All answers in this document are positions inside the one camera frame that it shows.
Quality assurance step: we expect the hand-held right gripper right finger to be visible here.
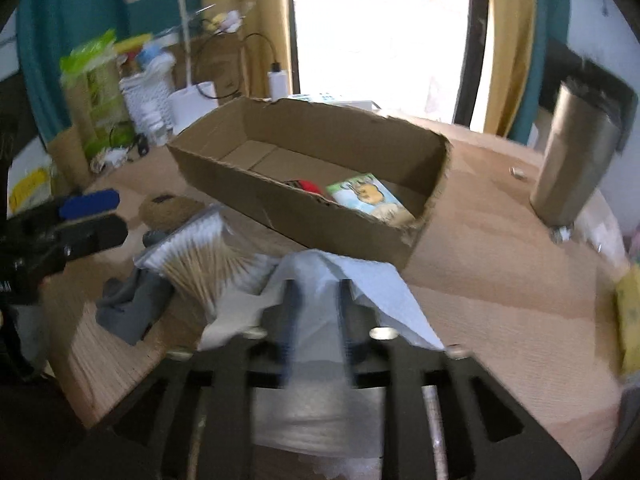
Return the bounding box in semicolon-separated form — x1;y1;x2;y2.
337;277;583;480

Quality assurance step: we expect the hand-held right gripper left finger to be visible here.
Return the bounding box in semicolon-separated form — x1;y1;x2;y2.
65;277;303;480

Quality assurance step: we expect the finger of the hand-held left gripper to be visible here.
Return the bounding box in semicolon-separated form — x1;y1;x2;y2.
30;189;121;233
35;215;130;276

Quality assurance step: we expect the white paper towel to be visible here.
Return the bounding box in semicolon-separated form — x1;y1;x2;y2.
197;249;446;461

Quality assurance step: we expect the grey cloth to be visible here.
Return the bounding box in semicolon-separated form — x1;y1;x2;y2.
95;230;176;346

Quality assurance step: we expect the brown round cookie-shaped pad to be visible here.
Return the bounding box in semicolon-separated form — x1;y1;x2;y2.
138;194;206;236

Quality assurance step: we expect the cardboard box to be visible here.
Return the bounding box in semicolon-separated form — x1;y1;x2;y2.
166;96;453;271

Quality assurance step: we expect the clear cotton swab pack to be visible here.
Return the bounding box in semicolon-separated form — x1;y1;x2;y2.
134;205;273;321

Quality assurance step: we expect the red soft item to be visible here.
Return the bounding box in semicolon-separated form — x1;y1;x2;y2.
287;177;326;196

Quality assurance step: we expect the white plug adapter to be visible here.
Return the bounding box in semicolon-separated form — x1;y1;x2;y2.
90;147;130;171

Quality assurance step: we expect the stack of brown paper cups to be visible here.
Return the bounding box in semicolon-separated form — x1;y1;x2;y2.
47;77;96;191

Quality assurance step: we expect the yellow packet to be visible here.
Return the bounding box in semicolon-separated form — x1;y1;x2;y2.
10;170;53;211

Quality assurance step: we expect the green packet of paper cups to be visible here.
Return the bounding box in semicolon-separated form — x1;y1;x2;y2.
60;30;136;161

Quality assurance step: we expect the white perforated basket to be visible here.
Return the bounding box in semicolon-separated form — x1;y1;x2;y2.
120;67;176;146

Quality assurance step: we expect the white desk lamp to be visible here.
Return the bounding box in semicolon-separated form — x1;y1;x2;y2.
121;0;238;136

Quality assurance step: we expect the jar with yellow green lid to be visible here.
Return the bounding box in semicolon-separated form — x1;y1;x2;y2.
115;34;173;68

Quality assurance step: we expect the brown cardboard carton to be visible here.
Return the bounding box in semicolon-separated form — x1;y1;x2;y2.
172;35;251;101

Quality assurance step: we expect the teal curtain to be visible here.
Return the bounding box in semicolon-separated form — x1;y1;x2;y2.
510;0;573;148
15;0;206;146

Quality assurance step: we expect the white power strip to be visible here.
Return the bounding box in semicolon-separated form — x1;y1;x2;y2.
287;92;381;111

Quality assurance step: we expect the white charger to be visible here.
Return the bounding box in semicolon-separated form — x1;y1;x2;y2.
267;62;290;101

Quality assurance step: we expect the small yellow white toy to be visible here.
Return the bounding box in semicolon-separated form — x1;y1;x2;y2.
207;10;243;33

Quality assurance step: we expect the yellow curtain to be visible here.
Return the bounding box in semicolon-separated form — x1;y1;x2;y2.
482;0;538;141
200;0;301;101

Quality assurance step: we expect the clear plastic bag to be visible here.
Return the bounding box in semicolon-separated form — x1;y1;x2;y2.
550;205;626;271

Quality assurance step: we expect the steel tumbler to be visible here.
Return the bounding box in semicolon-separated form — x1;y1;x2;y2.
529;77;626;226

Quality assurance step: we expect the yellow tissue pack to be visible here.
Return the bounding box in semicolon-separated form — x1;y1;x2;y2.
612;265;640;376

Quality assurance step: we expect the black charger cable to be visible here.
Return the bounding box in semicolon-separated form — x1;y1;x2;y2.
195;32;281;101

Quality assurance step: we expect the dark door frame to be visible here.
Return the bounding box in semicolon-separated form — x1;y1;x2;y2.
452;0;490;133

